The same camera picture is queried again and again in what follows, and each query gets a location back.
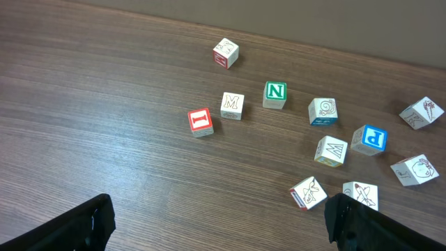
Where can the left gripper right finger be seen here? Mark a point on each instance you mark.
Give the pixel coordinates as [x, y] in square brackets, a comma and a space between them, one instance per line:
[354, 226]

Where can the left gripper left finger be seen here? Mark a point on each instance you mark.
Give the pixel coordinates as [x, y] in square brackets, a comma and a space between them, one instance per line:
[86, 227]

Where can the yellow sided picture block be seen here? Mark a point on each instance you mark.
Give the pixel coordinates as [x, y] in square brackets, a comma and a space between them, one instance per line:
[364, 193]

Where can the blue P block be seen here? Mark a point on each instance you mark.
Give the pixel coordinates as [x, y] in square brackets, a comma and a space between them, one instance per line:
[369, 140]

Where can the red blue tilted block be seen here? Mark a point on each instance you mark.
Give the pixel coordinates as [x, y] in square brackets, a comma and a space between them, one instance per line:
[308, 193]

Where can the yellow green picture block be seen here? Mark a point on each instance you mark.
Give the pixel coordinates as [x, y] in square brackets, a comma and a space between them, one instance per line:
[331, 151]

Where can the green sided picture block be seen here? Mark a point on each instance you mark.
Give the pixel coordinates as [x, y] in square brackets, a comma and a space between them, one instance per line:
[414, 171]

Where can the blue sided picture block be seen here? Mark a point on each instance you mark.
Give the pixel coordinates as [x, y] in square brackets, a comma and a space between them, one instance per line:
[322, 111]

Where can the far right picture block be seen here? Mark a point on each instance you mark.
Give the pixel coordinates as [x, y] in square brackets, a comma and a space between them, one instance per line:
[421, 113]

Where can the green N block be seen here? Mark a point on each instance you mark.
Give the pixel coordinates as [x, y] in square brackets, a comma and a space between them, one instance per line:
[274, 95]

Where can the red I block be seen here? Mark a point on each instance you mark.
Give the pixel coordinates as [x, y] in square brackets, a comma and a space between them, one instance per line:
[200, 122]

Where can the white picture block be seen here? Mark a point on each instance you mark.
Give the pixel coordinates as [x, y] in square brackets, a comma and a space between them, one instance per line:
[232, 106]

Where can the red six block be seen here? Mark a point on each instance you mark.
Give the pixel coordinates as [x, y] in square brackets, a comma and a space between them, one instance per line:
[225, 53]

